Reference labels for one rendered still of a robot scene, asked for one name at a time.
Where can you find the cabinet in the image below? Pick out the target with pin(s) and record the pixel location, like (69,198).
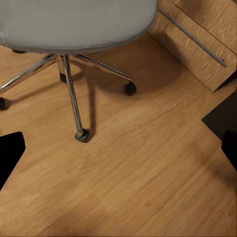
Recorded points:
(223,117)
(202,35)

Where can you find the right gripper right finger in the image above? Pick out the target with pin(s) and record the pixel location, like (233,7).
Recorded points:
(229,147)

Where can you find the swivel chair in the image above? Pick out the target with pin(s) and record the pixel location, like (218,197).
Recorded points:
(68,29)

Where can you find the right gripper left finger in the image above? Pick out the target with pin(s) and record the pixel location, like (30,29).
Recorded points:
(12,147)

